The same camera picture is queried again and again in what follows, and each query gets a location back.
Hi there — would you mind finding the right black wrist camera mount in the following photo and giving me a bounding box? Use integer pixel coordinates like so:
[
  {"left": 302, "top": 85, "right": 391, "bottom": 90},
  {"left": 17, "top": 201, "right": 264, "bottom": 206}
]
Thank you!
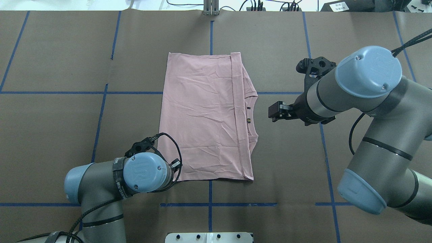
[{"left": 296, "top": 56, "right": 337, "bottom": 92}]

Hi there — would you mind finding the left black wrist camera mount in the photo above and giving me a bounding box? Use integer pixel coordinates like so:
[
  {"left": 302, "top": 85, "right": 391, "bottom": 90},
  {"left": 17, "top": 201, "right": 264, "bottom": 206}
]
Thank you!
[{"left": 124, "top": 133, "right": 166, "bottom": 161}]

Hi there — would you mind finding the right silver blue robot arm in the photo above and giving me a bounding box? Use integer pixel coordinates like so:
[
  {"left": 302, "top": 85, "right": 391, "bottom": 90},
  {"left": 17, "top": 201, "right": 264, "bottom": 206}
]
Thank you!
[{"left": 268, "top": 46, "right": 432, "bottom": 225}]

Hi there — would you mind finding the left black camera cable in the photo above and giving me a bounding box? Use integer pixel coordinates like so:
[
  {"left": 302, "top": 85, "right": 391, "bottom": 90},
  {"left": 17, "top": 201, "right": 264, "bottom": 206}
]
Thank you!
[{"left": 17, "top": 132, "right": 183, "bottom": 243}]

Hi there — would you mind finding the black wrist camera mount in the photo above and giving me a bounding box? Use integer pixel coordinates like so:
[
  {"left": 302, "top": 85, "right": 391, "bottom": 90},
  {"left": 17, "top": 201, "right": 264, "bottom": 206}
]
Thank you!
[
  {"left": 296, "top": 56, "right": 337, "bottom": 92},
  {"left": 124, "top": 133, "right": 166, "bottom": 161}
]

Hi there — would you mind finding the right black camera cable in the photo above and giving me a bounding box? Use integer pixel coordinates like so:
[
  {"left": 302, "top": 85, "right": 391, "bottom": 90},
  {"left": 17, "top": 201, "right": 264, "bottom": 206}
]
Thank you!
[{"left": 348, "top": 28, "right": 432, "bottom": 156}]

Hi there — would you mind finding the black camera cable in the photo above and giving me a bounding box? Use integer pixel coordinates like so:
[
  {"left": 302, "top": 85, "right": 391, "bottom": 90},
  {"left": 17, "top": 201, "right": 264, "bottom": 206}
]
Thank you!
[
  {"left": 17, "top": 132, "right": 183, "bottom": 243},
  {"left": 348, "top": 28, "right": 432, "bottom": 156}
]

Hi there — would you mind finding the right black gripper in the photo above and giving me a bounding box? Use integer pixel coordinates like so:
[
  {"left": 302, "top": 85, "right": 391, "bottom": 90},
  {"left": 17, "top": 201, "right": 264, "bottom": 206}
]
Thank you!
[{"left": 268, "top": 92, "right": 336, "bottom": 126}]

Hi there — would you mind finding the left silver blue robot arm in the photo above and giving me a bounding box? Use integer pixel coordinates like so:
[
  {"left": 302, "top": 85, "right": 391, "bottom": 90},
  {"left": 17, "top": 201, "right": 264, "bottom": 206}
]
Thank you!
[{"left": 20, "top": 152, "right": 182, "bottom": 243}]

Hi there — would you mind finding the black box with label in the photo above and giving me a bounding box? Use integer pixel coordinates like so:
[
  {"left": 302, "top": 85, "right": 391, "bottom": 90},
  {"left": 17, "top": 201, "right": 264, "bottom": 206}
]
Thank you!
[{"left": 319, "top": 0, "right": 411, "bottom": 12}]

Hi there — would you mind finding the white mounting pillar with base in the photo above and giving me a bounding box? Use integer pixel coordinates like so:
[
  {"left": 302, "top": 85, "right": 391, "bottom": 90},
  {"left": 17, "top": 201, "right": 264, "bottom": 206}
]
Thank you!
[{"left": 165, "top": 232, "right": 254, "bottom": 243}]

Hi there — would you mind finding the aluminium frame post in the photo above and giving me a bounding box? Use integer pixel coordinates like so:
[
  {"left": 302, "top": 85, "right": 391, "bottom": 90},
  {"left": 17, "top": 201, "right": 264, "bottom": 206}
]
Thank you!
[{"left": 203, "top": 0, "right": 220, "bottom": 16}]

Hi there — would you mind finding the pink snoopy t-shirt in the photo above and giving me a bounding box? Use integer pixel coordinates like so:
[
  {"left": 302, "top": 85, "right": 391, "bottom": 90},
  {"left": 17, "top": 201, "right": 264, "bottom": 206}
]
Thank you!
[{"left": 158, "top": 52, "right": 258, "bottom": 181}]

